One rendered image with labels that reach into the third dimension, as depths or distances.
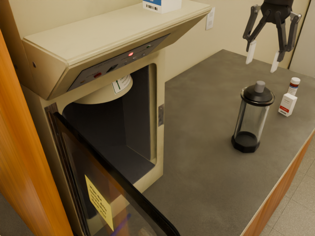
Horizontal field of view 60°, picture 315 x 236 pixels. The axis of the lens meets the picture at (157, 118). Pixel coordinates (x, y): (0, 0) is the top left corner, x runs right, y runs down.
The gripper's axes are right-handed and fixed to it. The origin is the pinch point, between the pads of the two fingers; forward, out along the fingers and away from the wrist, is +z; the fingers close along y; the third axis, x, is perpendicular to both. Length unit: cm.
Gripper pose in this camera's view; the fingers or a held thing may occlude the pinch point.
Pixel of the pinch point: (262, 58)
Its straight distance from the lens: 91.6
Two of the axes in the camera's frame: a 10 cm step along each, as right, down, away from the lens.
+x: 6.8, -4.4, 5.9
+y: 7.3, 4.2, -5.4
